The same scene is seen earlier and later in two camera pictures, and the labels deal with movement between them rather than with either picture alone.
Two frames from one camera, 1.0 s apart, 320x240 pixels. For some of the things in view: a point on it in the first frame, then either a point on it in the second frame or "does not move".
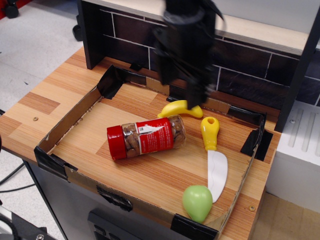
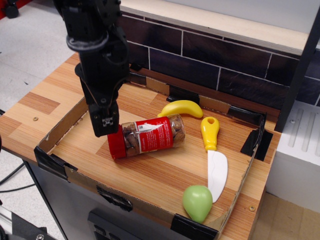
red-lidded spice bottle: x=156 y=135 does not move
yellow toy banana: x=180 y=107 does not move
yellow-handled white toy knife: x=217 y=169 does not move
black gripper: x=184 y=43 -> x=102 y=70
